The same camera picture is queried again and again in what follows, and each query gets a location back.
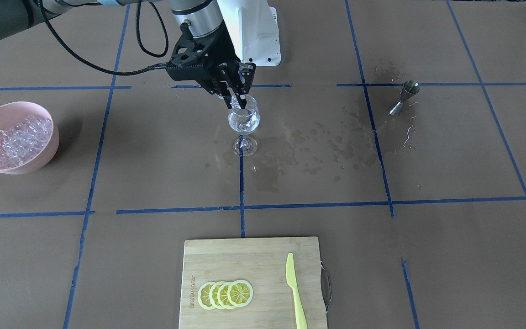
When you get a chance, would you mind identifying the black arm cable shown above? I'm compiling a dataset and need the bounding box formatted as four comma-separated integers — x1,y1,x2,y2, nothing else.
35,0,172,76

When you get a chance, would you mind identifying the steel cocktail jigger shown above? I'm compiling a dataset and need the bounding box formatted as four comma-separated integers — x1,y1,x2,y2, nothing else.
389,80,421,116

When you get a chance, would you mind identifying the yellow plastic knife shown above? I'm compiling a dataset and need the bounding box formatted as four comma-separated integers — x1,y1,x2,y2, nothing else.
284,252,308,329

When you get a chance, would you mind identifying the clear wine glass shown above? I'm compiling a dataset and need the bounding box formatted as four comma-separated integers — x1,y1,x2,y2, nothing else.
228,95,260,158

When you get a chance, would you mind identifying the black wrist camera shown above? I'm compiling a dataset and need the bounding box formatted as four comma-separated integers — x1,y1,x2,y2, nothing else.
166,20,212,83

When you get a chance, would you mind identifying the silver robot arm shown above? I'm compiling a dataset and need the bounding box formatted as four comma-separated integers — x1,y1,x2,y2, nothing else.
0,0,256,108

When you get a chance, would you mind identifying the bamboo cutting board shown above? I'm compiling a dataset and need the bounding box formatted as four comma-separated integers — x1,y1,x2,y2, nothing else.
178,237,328,329

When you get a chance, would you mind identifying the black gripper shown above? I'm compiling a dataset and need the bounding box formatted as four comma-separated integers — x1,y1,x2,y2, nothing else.
206,27,257,110

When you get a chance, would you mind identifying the clear ice cube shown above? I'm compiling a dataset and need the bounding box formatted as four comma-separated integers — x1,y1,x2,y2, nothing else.
230,98,242,110

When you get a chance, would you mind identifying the pink bowl of ice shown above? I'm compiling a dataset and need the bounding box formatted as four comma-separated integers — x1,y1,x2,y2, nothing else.
0,101,60,175

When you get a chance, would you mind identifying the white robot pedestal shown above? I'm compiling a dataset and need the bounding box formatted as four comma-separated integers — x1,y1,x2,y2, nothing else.
218,0,282,67

